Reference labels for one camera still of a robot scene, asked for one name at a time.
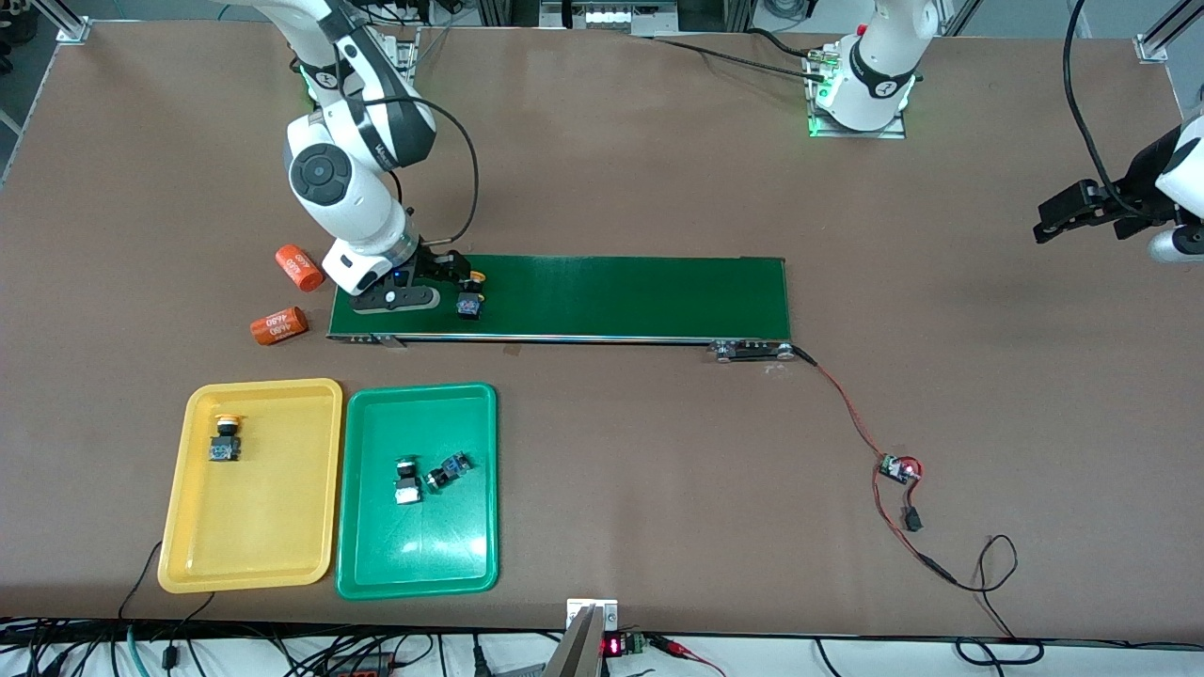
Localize yellow push button switch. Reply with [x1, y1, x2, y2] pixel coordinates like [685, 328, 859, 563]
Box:
[455, 270, 489, 323]
[207, 412, 246, 464]

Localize orange cylinder with white print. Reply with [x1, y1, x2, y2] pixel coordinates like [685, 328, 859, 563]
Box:
[250, 307, 310, 347]
[275, 244, 327, 293]

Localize green push button switch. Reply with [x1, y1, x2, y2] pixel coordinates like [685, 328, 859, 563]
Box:
[425, 452, 472, 493]
[392, 453, 425, 507]

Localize green conveyor belt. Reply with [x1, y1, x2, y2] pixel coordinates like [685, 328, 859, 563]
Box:
[326, 251, 796, 364]

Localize green plastic tray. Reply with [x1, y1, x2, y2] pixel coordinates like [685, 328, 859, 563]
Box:
[335, 383, 499, 601]

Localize yellow plastic tray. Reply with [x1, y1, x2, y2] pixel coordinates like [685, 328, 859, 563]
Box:
[157, 378, 344, 595]

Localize grey metal equipment box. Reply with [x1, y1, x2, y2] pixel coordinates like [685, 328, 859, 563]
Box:
[541, 0, 678, 29]

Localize red clip lead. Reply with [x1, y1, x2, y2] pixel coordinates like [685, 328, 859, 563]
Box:
[649, 637, 727, 677]

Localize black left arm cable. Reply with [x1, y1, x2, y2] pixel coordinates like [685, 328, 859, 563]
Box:
[1062, 0, 1163, 219]

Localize aluminium frame profile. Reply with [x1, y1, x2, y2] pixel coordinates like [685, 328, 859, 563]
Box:
[38, 0, 91, 44]
[1133, 0, 1204, 65]

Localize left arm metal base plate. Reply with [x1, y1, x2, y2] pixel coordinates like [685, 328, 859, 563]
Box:
[807, 47, 907, 140]

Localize black cable on table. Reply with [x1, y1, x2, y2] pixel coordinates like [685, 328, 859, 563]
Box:
[649, 26, 831, 80]

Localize red and black wire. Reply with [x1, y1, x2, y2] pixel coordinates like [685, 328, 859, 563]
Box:
[790, 344, 960, 589]

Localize thin black looped cable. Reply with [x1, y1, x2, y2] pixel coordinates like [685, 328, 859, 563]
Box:
[952, 534, 1047, 665]

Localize grey metal camera bracket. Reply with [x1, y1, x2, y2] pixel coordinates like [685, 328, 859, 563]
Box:
[544, 599, 619, 677]

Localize thin black cable by tray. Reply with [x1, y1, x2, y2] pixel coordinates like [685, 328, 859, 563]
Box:
[117, 541, 217, 650]

